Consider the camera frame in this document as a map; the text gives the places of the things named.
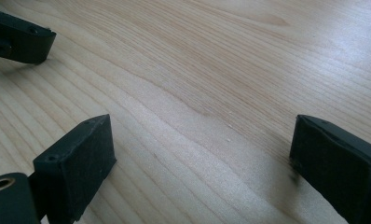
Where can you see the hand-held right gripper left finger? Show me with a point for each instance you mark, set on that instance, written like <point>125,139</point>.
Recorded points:
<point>76,168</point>

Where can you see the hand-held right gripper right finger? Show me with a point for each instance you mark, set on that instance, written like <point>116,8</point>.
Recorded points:
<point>339,168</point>

